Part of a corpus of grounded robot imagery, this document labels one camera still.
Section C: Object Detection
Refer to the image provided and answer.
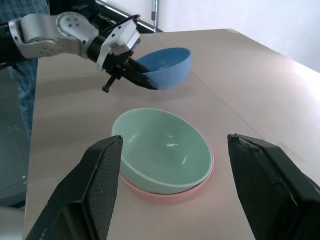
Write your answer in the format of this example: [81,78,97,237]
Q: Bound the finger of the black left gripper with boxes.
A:
[129,59,149,74]
[121,65,159,91]

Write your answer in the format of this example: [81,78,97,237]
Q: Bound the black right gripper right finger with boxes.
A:
[226,133,320,240]

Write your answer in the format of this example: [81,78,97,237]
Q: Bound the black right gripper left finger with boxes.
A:
[24,135,124,240]

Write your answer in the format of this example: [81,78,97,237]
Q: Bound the blue bowl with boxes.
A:
[136,47,193,90]

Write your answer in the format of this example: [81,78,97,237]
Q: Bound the pink bowl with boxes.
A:
[118,134,215,204]

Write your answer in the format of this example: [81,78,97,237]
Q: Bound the green bowl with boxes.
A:
[111,107,214,195]

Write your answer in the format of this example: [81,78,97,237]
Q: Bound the metal pole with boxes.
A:
[152,0,161,32]

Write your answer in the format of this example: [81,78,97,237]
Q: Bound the person in plaid shirt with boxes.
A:
[0,0,52,138]

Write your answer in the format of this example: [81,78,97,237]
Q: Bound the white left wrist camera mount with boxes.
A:
[95,18,141,72]

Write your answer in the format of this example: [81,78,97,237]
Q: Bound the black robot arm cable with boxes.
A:
[92,13,141,35]

